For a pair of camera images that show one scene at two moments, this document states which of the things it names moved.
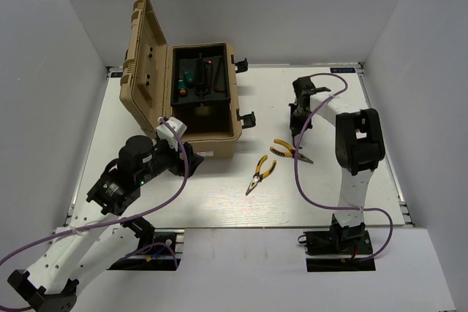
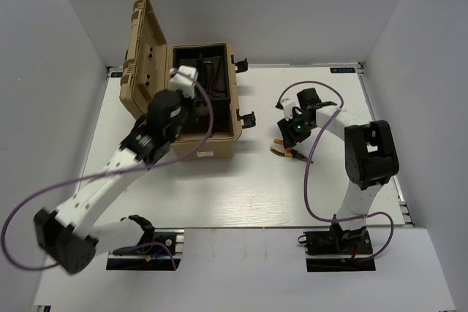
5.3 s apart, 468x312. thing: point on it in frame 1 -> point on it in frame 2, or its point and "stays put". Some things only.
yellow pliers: (291, 153) stays put
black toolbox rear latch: (242, 65) stays put
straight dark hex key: (216, 77) stays put
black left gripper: (178, 167) -> (191, 104)
